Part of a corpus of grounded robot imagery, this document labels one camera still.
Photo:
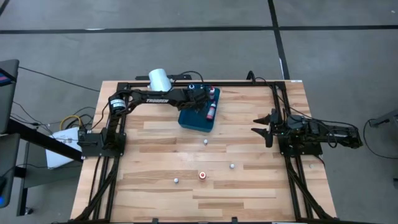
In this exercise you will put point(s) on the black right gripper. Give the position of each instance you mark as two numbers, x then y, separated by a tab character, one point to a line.
278	123

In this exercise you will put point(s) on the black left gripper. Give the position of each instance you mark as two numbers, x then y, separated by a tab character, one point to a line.
196	98

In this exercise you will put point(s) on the red food colouring bottle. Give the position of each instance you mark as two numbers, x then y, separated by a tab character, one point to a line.
212	91

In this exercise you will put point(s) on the blue plastic bin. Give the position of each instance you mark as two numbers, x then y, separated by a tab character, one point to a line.
194	119

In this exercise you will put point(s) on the green food colouring bottle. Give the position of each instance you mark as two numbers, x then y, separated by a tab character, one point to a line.
211	114

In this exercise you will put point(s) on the orange food colouring bottle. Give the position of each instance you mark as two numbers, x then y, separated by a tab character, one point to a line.
202	175

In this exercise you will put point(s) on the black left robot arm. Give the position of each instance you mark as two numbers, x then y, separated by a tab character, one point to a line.
155	100

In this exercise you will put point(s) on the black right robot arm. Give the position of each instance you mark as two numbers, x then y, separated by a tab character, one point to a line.
326	133

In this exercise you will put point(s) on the black power strip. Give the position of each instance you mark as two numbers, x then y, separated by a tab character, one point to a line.
182	76

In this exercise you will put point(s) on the white spot lamp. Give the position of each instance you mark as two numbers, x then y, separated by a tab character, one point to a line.
160	79

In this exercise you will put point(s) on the black table clamp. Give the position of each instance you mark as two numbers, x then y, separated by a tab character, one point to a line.
155	221
234	220

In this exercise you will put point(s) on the grey floor device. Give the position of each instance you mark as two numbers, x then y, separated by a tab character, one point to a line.
387	118

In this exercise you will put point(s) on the white paper sheet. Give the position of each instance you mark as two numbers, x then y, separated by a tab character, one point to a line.
62	149

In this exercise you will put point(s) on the black desk beam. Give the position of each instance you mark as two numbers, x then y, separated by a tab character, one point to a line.
25	130

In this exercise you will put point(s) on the dark grey monitor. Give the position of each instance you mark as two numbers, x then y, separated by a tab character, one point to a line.
7	99

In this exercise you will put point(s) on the dark grey desk panel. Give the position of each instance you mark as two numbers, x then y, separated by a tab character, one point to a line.
7	171

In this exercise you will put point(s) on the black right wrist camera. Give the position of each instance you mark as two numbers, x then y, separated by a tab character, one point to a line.
295	121

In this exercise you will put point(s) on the black aluminium table frame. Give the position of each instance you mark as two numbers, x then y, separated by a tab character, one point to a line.
236	83

